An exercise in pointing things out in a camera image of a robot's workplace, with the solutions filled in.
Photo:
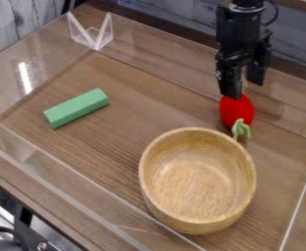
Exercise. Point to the green foam block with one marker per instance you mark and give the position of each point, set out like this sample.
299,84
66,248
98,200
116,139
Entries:
76,107

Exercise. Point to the clear acrylic front wall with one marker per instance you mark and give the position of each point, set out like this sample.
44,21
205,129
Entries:
90,214

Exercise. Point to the clear acrylic corner bracket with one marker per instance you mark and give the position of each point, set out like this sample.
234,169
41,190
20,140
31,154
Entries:
92,37

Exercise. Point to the wooden bowl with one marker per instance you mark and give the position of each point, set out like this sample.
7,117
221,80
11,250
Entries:
198,180

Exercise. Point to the black metal table leg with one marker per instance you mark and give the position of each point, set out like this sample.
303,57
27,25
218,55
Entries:
35,241

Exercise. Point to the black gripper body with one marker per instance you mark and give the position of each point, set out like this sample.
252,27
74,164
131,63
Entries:
240,29

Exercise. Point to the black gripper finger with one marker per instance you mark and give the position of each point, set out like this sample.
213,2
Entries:
257,67
228,75

